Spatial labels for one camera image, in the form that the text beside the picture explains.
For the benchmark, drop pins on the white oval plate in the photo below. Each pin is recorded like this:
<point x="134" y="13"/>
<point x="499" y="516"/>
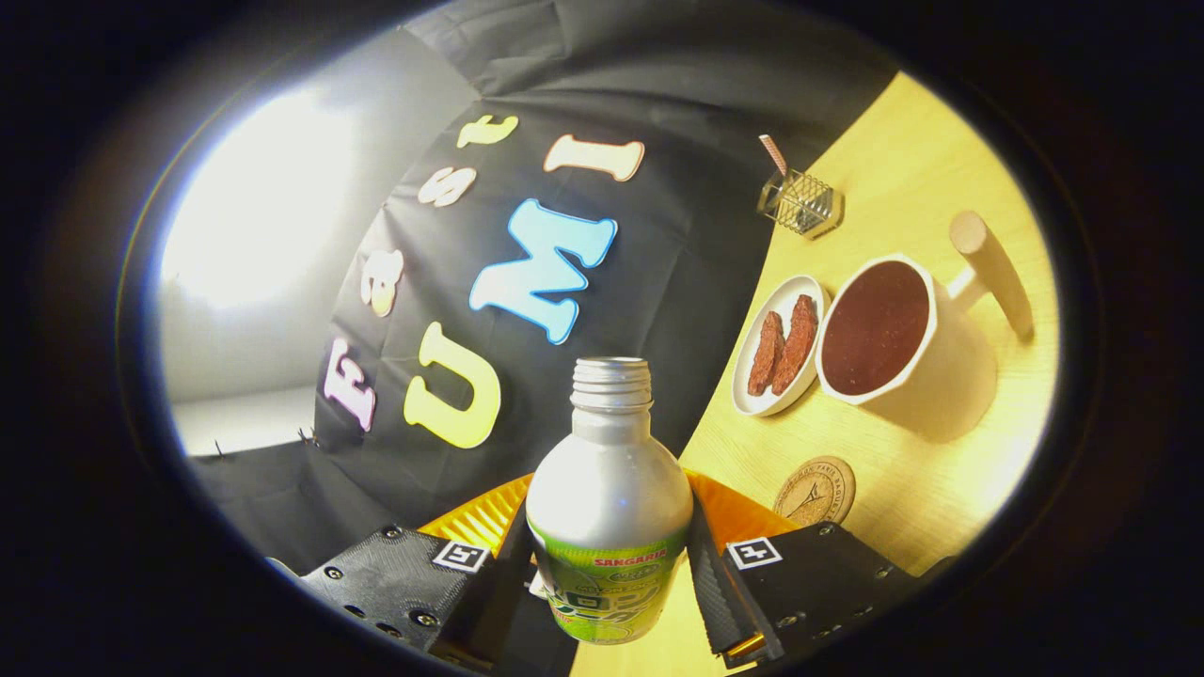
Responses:
<point x="752" y="400"/>

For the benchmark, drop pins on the round wooden coaster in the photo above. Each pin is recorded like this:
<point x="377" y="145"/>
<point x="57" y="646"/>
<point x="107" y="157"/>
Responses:
<point x="815" y="491"/>

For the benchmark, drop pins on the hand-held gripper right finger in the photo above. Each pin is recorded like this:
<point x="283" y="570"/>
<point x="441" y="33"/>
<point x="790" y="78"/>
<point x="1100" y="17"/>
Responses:
<point x="715" y="592"/>

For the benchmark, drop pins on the pink striped straw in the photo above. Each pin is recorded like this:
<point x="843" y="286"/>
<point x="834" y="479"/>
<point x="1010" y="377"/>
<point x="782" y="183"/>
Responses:
<point x="773" y="155"/>

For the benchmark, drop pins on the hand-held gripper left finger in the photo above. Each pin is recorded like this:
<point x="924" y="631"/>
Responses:
<point x="494" y="592"/>

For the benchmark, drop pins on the silver bottle green label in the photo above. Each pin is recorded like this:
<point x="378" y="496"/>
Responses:
<point x="607" y="489"/>

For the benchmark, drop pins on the red meat strip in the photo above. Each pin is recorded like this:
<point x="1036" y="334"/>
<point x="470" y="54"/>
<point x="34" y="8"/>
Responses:
<point x="798" y="343"/>
<point x="767" y="355"/>

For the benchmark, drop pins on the wooden table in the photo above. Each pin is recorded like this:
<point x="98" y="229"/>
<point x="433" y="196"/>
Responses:
<point x="941" y="498"/>

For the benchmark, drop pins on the black backdrop cloth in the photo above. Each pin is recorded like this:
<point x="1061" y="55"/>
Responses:
<point x="677" y="235"/>

